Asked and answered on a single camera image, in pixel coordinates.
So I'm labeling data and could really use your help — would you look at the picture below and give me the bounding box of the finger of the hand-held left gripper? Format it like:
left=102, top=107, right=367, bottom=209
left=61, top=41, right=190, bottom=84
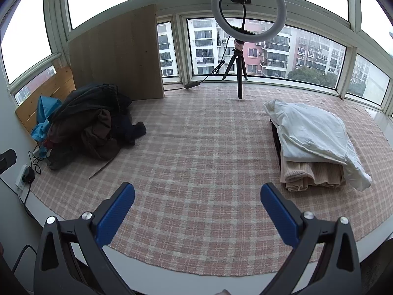
left=0, top=149, right=17, bottom=173

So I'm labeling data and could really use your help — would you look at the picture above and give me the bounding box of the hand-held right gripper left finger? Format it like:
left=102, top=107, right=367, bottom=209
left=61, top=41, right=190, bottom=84
left=33, top=182, right=136, bottom=295

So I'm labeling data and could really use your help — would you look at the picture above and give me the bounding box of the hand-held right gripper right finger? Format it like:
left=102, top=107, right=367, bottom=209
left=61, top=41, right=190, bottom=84
left=260, top=182, right=363, bottom=295

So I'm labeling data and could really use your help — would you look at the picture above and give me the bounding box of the brown garment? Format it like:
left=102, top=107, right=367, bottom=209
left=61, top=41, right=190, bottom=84
left=47, top=109, right=122, bottom=160

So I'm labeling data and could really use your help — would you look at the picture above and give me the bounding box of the white power socket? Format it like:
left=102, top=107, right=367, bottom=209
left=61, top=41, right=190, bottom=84
left=15, top=164, right=35, bottom=191

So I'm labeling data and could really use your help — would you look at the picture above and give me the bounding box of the beige knit sweater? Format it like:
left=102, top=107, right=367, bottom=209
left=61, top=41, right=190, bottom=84
left=280, top=154, right=347, bottom=192

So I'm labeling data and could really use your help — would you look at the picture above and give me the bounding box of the blue cloth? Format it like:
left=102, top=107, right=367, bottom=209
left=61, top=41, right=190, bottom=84
left=31, top=96, right=62, bottom=143

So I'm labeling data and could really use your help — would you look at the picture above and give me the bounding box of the black folded garment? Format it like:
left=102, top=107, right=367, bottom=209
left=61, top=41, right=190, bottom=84
left=269, top=118, right=283, bottom=169

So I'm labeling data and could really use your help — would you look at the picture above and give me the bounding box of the navy garment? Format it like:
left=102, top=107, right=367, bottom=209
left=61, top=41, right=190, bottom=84
left=109, top=97, right=147, bottom=146

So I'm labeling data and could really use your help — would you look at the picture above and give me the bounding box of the white garment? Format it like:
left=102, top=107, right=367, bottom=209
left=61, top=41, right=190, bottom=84
left=263, top=99, right=373, bottom=191

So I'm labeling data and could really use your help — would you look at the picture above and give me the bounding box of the pink plaid blanket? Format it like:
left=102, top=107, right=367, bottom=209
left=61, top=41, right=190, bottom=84
left=30, top=84, right=386, bottom=278

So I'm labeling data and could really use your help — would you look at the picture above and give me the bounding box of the black tripod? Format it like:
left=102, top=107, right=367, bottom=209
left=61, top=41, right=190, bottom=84
left=222, top=38, right=249, bottom=100

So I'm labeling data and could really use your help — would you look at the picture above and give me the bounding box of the large light wooden board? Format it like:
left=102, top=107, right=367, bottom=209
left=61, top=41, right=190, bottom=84
left=68, top=4, right=166, bottom=100

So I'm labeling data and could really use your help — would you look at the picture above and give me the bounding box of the white framed bay window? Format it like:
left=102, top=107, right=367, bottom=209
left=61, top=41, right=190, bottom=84
left=0, top=0, right=393, bottom=106

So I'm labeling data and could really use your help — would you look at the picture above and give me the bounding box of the black charger cable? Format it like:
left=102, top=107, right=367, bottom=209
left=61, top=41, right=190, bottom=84
left=28, top=150, right=47, bottom=176

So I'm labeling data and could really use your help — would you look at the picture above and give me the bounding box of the black cable with inline remote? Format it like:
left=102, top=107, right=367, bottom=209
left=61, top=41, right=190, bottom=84
left=183, top=37, right=234, bottom=89

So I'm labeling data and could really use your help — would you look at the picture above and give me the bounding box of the white ring light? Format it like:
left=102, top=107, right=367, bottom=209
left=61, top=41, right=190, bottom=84
left=211, top=0, right=287, bottom=44

